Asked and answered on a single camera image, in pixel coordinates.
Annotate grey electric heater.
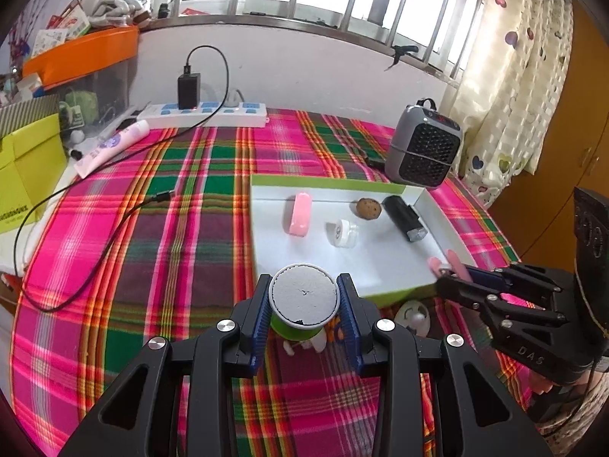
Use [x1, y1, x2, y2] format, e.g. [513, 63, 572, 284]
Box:
[384, 99, 463, 186]

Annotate pink white cosmetic tube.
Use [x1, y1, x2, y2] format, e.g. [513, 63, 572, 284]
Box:
[73, 121, 150, 179]

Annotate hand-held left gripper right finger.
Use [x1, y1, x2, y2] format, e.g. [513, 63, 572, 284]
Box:
[335, 273, 555, 457]

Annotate black charger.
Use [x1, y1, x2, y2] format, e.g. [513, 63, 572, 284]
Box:
[177, 74, 201, 110]

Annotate pink green plaid tablecloth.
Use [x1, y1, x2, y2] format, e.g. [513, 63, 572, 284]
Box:
[12, 107, 538, 457]

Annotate brown wooden wardrobe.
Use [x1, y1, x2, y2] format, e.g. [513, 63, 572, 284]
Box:
[488, 5, 609, 267]

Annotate green white cardboard box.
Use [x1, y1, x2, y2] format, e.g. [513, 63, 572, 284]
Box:
[250, 174, 479, 308]

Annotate brown walnut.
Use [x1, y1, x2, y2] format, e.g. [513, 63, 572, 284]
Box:
[357, 197, 382, 220]

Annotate person's right hand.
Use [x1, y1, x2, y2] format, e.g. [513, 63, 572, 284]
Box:
[528, 371, 555, 393]

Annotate person's right forearm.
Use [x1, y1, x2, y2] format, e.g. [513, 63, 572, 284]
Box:
[578, 369, 609, 439]

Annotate pile of paper packets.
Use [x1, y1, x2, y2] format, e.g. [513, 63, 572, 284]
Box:
[33, 0, 91, 55]

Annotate black charging cable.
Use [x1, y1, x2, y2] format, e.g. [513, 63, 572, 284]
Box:
[13, 45, 230, 312]

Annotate yellow-green cardboard box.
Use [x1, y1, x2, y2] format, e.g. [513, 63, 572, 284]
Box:
[0, 113, 65, 248]

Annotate white panda round gadget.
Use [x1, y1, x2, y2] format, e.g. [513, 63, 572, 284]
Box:
[395, 299, 431, 339]

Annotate white plastic bags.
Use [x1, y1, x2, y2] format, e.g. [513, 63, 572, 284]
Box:
[90, 0, 153, 27]

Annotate pink artificial flower branches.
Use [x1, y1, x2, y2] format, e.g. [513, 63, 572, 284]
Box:
[7, 0, 36, 72]

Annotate clear storage bin orange lid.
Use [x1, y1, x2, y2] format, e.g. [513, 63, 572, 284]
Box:
[21, 25, 141, 125]

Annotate cream heart print curtain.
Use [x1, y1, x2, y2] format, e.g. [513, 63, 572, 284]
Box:
[457, 0, 579, 208]

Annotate small pink clip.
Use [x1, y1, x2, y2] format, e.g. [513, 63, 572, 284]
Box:
[427, 250, 477, 281]

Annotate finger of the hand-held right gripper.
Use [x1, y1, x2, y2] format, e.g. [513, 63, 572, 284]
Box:
[437, 275, 568, 344]
[467, 262, 577, 316]

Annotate black flashlight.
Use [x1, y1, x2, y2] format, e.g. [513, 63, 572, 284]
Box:
[383, 195, 426, 243]

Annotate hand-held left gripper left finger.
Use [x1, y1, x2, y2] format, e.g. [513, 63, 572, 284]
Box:
[57, 273, 274, 457]

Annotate white blue power strip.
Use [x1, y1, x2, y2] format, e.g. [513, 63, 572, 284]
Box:
[137, 101, 268, 128]

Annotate green base white disc toy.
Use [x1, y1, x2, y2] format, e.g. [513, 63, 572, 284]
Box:
[268, 263, 340, 355]

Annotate small white jar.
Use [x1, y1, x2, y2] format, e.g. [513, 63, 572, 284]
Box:
[326, 219, 359, 249]

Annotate grey zigzag striped box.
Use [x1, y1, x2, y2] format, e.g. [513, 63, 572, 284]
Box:
[0, 95, 60, 139]

